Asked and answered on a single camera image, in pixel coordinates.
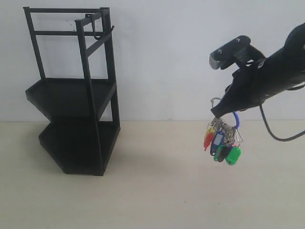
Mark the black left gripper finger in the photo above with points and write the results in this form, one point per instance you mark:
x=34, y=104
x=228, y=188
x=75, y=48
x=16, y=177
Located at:
x=225, y=105

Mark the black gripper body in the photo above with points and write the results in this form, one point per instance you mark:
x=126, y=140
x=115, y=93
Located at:
x=255, y=83

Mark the bunch of coloured key tags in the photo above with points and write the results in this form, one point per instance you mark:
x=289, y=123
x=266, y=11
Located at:
x=223, y=140

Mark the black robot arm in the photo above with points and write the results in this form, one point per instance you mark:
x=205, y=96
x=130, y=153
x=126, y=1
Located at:
x=292, y=55

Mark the black metal rack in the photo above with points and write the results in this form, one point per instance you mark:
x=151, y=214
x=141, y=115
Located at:
x=83, y=114

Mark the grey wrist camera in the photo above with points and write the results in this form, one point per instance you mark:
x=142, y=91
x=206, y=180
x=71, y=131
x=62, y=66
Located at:
x=237, y=51

